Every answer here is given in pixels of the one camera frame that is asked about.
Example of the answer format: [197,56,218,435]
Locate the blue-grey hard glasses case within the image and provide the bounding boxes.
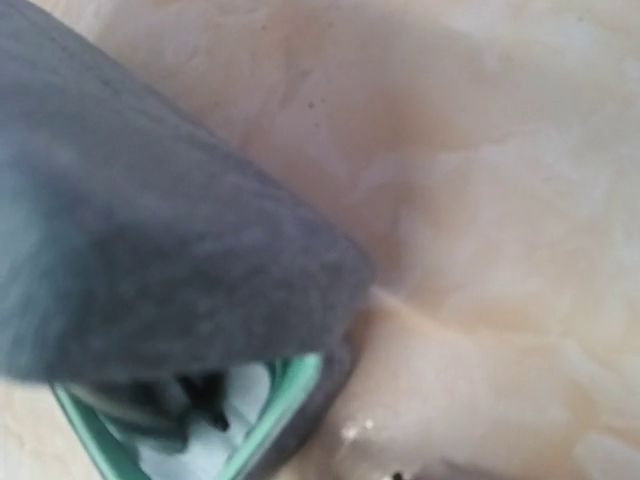
[1,1,374,479]

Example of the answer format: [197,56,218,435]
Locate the black frame sunglasses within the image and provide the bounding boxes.
[67,372,229,441]

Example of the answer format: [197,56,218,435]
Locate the blue cloth pouch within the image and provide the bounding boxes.
[134,359,281,480]

